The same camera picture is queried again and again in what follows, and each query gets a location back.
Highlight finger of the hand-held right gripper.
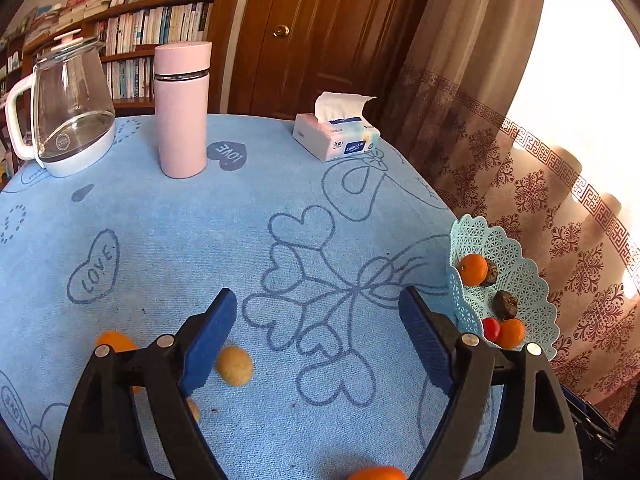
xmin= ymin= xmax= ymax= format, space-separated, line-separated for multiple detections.
xmin=561 ymin=384 xmax=621 ymax=461

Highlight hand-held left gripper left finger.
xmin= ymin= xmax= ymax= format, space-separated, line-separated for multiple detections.
xmin=53 ymin=288 xmax=238 ymax=480

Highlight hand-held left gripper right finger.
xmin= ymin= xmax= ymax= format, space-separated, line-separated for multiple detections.
xmin=398 ymin=286 xmax=584 ymax=480

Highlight small mandarin orange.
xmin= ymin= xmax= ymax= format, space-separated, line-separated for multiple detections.
xmin=494 ymin=318 xmax=527 ymax=351
xmin=458 ymin=253 xmax=489 ymax=286

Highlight teal lattice plastic basket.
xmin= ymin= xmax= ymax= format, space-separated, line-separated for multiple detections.
xmin=446 ymin=213 xmax=559 ymax=362

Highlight large mandarin orange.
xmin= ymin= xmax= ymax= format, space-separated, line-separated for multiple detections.
xmin=347 ymin=465 xmax=409 ymax=480

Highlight orange persimmon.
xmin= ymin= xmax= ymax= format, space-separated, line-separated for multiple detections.
xmin=95 ymin=330 xmax=142 ymax=394

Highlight blue printed tablecloth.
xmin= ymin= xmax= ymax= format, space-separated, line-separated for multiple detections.
xmin=0 ymin=113 xmax=506 ymax=480

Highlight brown patterned curtain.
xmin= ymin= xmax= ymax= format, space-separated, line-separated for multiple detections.
xmin=377 ymin=0 xmax=640 ymax=433

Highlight white tissue box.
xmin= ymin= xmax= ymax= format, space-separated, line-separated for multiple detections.
xmin=292 ymin=91 xmax=381 ymax=163

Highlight pink insulated bottle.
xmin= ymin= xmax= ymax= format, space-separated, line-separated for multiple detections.
xmin=152 ymin=41 xmax=213 ymax=180

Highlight wooden bookshelf with books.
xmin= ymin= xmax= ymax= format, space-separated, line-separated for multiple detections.
xmin=0 ymin=0 xmax=239 ymax=117

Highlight brown wooden door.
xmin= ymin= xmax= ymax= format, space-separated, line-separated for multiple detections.
xmin=227 ymin=0 xmax=443 ymax=127

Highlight glass kettle with white handle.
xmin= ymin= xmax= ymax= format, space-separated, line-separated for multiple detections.
xmin=4 ymin=31 xmax=117 ymax=178

